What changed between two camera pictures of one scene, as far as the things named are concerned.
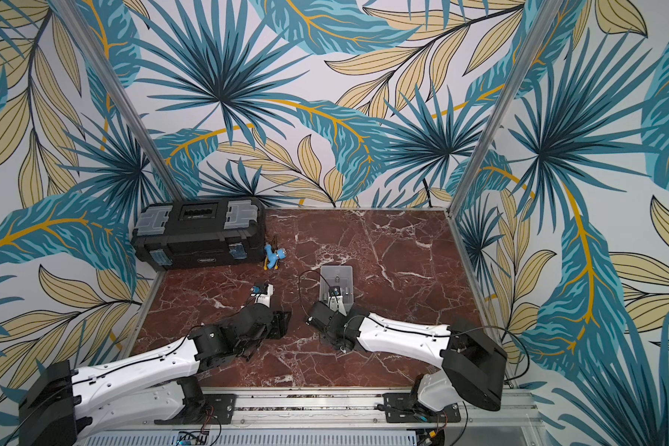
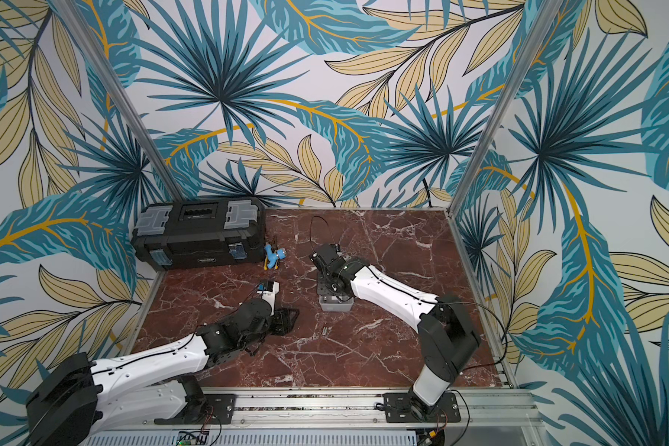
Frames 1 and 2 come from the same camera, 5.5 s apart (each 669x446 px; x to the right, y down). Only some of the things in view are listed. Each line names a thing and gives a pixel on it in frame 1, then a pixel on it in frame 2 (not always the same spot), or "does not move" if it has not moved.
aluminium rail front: (503, 413) does not move
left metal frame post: (121, 98) does not move
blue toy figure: (272, 257) does not move
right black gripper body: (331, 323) → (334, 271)
